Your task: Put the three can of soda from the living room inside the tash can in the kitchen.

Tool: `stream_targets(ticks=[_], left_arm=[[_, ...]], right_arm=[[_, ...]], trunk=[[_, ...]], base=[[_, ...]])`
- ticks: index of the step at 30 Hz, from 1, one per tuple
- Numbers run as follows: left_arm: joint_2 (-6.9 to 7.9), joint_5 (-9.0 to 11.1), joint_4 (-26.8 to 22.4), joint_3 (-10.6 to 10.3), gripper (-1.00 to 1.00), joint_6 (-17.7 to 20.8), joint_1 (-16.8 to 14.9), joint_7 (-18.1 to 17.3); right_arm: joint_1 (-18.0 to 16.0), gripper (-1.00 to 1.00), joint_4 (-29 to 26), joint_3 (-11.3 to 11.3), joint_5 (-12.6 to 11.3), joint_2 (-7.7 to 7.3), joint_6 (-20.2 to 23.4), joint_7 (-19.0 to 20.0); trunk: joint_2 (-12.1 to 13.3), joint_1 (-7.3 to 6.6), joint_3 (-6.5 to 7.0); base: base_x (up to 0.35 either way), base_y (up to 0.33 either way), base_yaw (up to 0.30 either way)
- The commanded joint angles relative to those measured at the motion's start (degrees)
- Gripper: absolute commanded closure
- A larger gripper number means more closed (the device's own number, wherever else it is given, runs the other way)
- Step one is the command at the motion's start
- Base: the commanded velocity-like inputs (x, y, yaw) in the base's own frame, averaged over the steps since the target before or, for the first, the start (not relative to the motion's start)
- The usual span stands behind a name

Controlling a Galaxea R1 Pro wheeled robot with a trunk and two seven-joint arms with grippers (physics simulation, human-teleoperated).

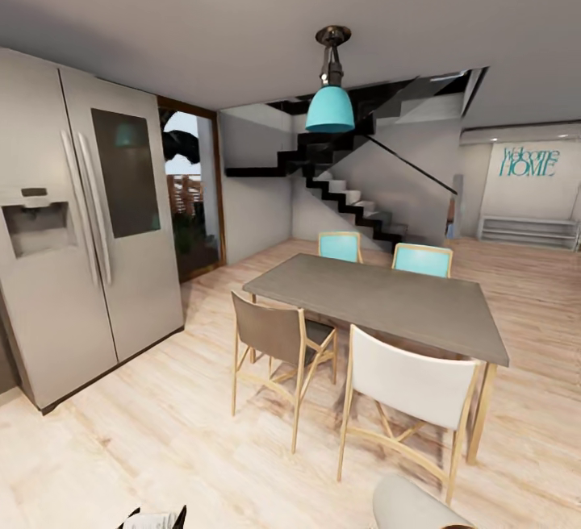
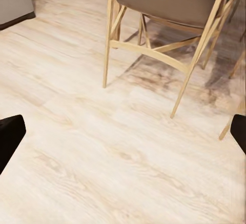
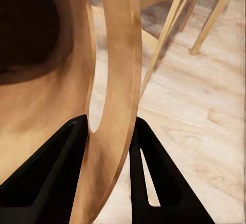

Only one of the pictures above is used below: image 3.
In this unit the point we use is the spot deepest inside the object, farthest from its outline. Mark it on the trash can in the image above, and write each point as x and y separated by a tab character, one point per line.
47	71

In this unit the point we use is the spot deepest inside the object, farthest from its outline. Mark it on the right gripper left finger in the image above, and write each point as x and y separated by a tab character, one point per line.
42	189

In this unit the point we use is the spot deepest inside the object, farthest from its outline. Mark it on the straight chair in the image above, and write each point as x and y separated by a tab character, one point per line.
150	41

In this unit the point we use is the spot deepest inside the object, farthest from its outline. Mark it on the breakfast table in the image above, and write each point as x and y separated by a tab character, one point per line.
208	26

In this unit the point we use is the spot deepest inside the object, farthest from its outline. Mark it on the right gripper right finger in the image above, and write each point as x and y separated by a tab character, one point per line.
178	202

